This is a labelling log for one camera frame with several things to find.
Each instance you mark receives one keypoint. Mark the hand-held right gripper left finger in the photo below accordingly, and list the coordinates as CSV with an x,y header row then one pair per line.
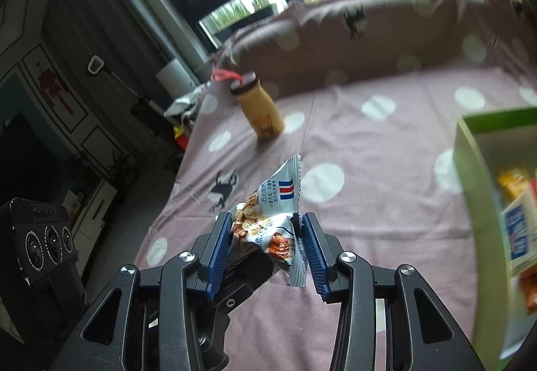
x,y
218,253

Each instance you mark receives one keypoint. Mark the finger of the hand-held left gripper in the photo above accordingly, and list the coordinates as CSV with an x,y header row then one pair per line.
x,y
243,283

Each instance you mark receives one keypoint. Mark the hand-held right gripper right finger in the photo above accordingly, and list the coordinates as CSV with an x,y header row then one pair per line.
x,y
314,257

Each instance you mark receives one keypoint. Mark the white blue peanut packet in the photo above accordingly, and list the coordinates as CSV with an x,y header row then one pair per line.
x,y
272,203

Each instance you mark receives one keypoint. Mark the green cardboard box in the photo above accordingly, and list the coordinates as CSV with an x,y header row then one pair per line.
x,y
474,169

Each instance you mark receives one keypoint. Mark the white blue red cracker packet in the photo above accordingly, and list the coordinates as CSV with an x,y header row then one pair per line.
x,y
520,232

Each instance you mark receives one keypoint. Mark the yellow orange snack packet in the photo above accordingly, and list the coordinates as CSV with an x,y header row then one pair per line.
x,y
512,184

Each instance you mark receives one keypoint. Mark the white low cabinet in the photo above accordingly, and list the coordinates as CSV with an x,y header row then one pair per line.
x,y
90,211

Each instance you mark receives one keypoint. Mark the pink dotted deer blanket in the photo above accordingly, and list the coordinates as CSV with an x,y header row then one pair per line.
x,y
377,169

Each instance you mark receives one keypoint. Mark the yellow red carton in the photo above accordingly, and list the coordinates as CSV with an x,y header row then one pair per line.
x,y
181,138

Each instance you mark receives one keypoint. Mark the potted green plant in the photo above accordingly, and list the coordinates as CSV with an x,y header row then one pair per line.
x,y
121,167

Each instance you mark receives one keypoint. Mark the yellow bear bottle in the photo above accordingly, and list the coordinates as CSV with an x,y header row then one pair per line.
x,y
262,113

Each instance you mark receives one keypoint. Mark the white crumpled cloth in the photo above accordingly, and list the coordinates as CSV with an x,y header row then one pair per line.
x,y
184,102

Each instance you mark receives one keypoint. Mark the upright vacuum cleaner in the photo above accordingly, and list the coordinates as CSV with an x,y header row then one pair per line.
x,y
138,100

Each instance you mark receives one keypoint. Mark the white cylinder appliance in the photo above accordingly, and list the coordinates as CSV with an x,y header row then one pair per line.
x,y
176,79

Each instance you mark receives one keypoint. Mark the red wall decoration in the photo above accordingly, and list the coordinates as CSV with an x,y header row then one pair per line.
x,y
52,87

